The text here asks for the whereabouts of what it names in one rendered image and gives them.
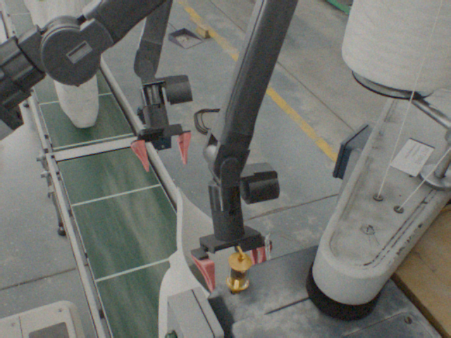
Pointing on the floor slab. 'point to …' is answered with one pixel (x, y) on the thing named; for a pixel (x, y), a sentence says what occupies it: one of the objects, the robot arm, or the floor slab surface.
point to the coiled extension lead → (202, 120)
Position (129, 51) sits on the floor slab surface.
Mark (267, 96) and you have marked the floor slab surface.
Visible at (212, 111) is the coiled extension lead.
